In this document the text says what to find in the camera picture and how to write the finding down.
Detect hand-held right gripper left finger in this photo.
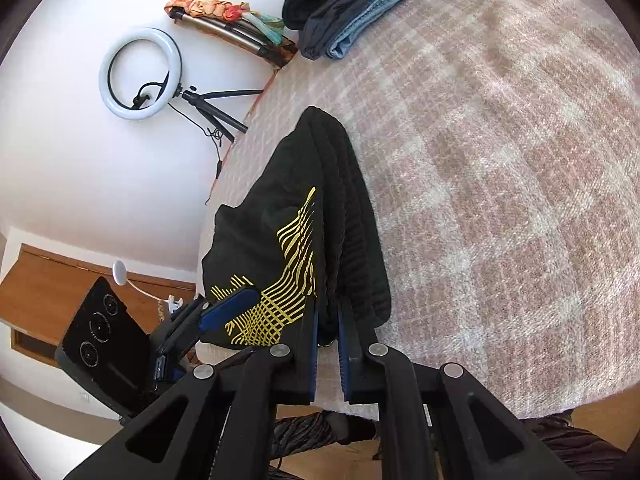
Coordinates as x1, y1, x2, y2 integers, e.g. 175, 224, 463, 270
62, 304, 321, 480

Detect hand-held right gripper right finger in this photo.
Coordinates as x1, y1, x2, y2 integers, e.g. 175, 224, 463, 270
337, 307, 572, 480

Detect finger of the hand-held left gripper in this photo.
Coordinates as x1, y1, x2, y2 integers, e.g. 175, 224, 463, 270
198, 285, 262, 335
156, 295, 210, 357

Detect black pants with yellow print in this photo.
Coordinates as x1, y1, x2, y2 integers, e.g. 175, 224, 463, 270
199, 106, 392, 349

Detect wooden door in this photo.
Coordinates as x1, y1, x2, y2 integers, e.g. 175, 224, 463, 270
0, 242, 197, 362

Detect white gooseneck clip lamp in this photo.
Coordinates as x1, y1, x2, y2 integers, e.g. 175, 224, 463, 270
112, 260, 187, 319

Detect person's leg in patterned trousers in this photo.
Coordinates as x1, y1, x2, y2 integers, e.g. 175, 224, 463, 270
522, 409, 621, 480
271, 409, 377, 467

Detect black tripod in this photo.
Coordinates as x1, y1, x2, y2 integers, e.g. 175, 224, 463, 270
132, 82, 264, 144

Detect pink plaid blanket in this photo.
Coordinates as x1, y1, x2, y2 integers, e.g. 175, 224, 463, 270
196, 0, 640, 421

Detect colourful patterned cloth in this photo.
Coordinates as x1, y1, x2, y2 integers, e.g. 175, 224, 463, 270
164, 0, 287, 47

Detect dark grey folded garment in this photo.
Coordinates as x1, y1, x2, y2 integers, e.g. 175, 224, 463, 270
299, 0, 427, 61

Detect blue jeans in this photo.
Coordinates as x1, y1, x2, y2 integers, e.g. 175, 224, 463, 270
325, 0, 457, 61

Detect black cable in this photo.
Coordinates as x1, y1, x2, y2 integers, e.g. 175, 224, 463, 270
167, 102, 227, 207

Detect white ring light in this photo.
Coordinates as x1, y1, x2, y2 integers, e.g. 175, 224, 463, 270
98, 27, 182, 121

